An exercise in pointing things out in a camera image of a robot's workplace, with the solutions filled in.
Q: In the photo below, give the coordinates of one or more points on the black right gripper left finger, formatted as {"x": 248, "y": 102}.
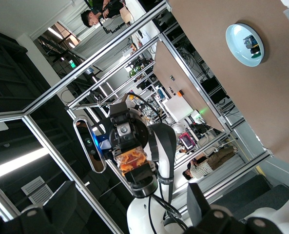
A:
{"x": 37, "y": 221}

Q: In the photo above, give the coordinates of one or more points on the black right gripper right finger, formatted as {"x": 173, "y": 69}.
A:
{"x": 215, "y": 221}

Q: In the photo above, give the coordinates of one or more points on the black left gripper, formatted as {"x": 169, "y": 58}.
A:
{"x": 143, "y": 136}

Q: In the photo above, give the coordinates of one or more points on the orange push-button switch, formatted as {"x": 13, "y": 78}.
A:
{"x": 133, "y": 162}

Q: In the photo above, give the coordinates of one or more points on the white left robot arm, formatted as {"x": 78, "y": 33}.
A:
{"x": 139, "y": 219}

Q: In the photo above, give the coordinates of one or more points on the white air vent grille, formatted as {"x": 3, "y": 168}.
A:
{"x": 37, "y": 190}

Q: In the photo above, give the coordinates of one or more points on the person in striped shirt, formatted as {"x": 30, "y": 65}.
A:
{"x": 202, "y": 168}

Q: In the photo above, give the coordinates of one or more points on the computer monitor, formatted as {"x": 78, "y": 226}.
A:
{"x": 186, "y": 141}

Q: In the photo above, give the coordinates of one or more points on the white panel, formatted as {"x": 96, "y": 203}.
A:
{"x": 178, "y": 109}

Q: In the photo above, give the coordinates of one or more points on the person with black hair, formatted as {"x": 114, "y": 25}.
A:
{"x": 88, "y": 15}

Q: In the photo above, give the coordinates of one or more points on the light blue round plate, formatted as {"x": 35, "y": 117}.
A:
{"x": 236, "y": 46}

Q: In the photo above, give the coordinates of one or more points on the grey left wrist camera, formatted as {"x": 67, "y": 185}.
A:
{"x": 90, "y": 146}

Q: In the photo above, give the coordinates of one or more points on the aluminium cage frame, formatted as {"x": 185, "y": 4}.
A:
{"x": 98, "y": 56}

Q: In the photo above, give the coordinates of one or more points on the blue push-button switch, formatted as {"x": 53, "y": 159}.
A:
{"x": 251, "y": 44}

